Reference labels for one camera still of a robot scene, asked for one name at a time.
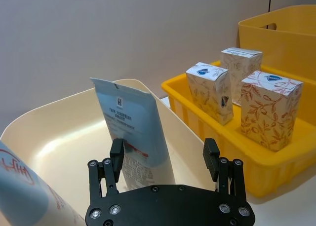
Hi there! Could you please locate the leaf print box, pale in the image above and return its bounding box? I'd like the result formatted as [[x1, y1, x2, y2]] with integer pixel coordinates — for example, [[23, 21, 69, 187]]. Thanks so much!
[[220, 47, 263, 106]]

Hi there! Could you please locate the tall yellow plastic bin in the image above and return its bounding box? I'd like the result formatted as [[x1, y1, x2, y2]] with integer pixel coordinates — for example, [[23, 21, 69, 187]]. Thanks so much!
[[238, 4, 316, 83]]

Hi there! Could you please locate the blue pouch with red print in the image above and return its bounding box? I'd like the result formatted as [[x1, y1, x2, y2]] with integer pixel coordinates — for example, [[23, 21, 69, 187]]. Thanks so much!
[[0, 140, 86, 226]]

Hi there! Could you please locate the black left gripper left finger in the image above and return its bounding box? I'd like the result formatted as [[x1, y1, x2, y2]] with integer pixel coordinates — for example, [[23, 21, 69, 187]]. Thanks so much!
[[87, 138, 125, 200]]

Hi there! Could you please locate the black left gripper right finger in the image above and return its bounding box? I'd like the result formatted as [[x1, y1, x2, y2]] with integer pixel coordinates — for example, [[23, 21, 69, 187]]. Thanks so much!
[[202, 138, 248, 202]]

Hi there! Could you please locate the blue standing pouch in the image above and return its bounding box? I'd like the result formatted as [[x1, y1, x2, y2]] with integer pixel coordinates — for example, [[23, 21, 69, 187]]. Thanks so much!
[[89, 77, 176, 191]]

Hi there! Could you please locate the cream plastic bin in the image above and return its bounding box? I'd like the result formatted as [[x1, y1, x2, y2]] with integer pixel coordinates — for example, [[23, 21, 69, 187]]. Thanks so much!
[[0, 78, 207, 213]]

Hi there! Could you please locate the leaf print box, red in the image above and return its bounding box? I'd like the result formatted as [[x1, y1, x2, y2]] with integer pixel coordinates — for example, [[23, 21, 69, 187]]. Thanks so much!
[[239, 70, 304, 152]]

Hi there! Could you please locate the leaf print box, brown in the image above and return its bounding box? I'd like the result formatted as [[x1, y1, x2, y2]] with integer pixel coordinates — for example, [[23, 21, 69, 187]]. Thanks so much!
[[185, 62, 234, 126]]

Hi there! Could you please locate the shallow yellow plastic tray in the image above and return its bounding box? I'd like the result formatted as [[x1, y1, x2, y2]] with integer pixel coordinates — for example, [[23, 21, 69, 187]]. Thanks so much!
[[161, 60, 316, 196]]

